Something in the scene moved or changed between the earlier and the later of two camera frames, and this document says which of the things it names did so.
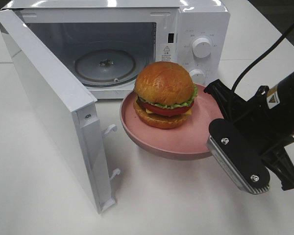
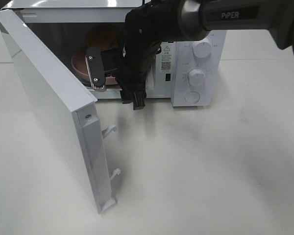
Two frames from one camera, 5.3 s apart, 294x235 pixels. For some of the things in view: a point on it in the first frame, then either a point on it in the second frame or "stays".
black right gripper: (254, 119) to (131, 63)
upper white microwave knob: (201, 47) stays
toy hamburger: (165, 92) to (101, 36)
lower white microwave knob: (198, 76) stays
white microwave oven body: (108, 43) to (192, 73)
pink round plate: (188, 140) to (79, 63)
